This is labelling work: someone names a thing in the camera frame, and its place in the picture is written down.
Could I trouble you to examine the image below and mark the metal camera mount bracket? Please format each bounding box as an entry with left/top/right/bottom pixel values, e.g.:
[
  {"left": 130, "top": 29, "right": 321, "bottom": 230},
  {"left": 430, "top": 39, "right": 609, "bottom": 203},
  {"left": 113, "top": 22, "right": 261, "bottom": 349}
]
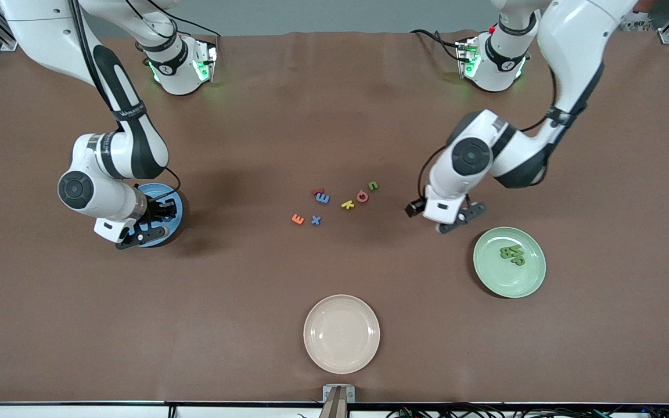
[{"left": 320, "top": 384, "right": 356, "bottom": 418}]

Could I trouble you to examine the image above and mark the black right arm base cable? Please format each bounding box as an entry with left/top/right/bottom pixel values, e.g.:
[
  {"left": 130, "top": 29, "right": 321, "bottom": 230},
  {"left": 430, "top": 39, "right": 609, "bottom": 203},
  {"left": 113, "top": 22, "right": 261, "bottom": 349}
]
[{"left": 124, "top": 0, "right": 221, "bottom": 59}]

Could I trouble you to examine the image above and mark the black left arm base cable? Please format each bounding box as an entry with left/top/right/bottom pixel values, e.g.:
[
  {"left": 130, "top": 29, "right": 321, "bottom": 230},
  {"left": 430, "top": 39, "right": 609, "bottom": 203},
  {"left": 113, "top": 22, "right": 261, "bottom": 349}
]
[{"left": 410, "top": 28, "right": 466, "bottom": 62}]

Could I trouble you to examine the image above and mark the beige plate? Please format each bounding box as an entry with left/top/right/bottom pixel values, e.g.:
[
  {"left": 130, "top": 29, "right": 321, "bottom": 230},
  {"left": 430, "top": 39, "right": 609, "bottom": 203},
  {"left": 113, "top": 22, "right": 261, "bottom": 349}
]
[{"left": 303, "top": 294, "right": 381, "bottom": 375}]

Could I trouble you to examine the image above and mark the white table edge panel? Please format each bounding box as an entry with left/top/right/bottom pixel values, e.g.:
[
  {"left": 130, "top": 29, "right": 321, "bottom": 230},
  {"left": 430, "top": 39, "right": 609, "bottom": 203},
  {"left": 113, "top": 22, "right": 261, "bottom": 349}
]
[{"left": 0, "top": 403, "right": 323, "bottom": 418}]

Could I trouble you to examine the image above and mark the black cable bundle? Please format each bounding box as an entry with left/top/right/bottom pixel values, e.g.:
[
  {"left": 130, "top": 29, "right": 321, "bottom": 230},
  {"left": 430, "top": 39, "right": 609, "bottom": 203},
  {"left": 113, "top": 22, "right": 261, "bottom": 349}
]
[{"left": 387, "top": 402, "right": 669, "bottom": 418}]

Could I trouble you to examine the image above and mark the white shoe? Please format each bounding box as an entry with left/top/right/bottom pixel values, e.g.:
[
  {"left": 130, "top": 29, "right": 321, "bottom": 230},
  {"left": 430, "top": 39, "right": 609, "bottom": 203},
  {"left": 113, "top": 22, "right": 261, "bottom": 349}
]
[{"left": 619, "top": 9, "right": 657, "bottom": 33}]

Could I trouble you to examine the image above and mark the black arm base cable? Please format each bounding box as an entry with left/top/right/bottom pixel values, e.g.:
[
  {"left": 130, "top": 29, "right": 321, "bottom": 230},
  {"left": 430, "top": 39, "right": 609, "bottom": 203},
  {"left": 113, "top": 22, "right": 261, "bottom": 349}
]
[
  {"left": 124, "top": 0, "right": 221, "bottom": 59},
  {"left": 410, "top": 28, "right": 466, "bottom": 62}
]

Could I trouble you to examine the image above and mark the brown table cover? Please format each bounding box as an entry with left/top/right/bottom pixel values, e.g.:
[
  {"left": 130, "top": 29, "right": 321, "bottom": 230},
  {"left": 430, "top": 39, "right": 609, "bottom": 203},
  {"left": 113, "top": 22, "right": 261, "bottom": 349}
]
[{"left": 0, "top": 30, "right": 669, "bottom": 405}]

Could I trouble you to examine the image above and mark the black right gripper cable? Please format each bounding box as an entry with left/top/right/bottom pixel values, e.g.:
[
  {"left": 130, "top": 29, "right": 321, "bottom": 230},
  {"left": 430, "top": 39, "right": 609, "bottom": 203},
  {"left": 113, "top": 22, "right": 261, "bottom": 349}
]
[{"left": 67, "top": 0, "right": 181, "bottom": 203}]

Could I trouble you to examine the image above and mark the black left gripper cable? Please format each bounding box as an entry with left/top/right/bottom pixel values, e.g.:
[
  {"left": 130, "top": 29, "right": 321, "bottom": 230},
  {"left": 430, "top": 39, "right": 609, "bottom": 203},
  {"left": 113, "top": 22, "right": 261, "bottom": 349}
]
[{"left": 417, "top": 64, "right": 562, "bottom": 201}]

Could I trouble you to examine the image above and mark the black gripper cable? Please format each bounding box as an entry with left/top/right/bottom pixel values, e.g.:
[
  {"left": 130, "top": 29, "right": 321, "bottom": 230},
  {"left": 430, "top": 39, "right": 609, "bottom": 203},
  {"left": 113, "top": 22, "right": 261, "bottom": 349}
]
[
  {"left": 417, "top": 64, "right": 562, "bottom": 201},
  {"left": 67, "top": 0, "right": 181, "bottom": 203}
]

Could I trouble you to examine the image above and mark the green plate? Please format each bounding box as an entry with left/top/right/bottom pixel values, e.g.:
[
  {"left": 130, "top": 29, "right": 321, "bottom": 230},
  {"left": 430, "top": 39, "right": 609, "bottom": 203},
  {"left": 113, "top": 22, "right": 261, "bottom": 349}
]
[{"left": 473, "top": 226, "right": 546, "bottom": 299}]

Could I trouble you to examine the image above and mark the blue plate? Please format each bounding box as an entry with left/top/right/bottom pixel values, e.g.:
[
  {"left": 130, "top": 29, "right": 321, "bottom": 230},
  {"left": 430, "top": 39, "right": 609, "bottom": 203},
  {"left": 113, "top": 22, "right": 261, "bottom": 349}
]
[{"left": 135, "top": 183, "right": 184, "bottom": 248}]

